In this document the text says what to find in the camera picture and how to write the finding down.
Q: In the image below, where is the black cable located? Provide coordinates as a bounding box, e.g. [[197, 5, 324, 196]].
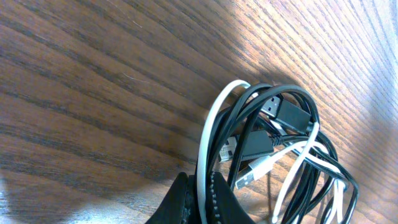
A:
[[203, 83, 360, 224]]

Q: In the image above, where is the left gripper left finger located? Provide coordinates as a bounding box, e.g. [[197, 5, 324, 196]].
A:
[[146, 172, 193, 224]]

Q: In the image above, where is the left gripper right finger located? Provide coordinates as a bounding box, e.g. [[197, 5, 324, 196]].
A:
[[206, 172, 255, 224]]

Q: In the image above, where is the white cable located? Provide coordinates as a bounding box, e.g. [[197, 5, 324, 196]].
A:
[[196, 79, 348, 224]]

